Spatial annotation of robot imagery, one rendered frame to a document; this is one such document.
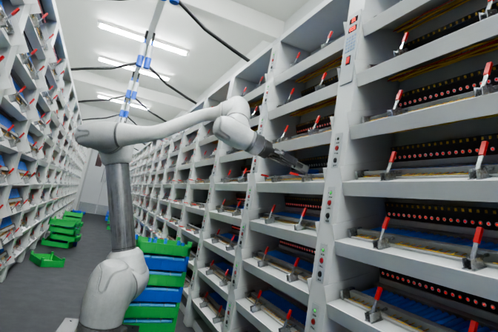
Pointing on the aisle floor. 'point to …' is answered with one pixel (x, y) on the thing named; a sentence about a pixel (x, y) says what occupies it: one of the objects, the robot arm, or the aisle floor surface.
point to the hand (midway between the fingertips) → (300, 167)
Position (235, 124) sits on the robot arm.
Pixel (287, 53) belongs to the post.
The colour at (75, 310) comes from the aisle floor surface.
